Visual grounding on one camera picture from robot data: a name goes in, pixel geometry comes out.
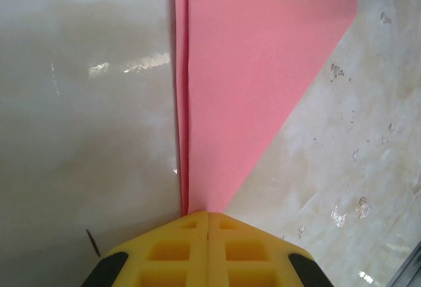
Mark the aluminium mounting rail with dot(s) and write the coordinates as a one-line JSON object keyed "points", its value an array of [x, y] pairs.
{"points": [[417, 275]]}

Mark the pink cloth sheet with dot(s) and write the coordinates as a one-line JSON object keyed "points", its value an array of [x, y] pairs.
{"points": [[246, 69]]}

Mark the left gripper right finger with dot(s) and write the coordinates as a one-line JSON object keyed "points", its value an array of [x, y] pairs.
{"points": [[246, 257]]}

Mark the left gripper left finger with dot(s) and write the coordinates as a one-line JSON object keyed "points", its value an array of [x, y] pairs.
{"points": [[171, 257]]}

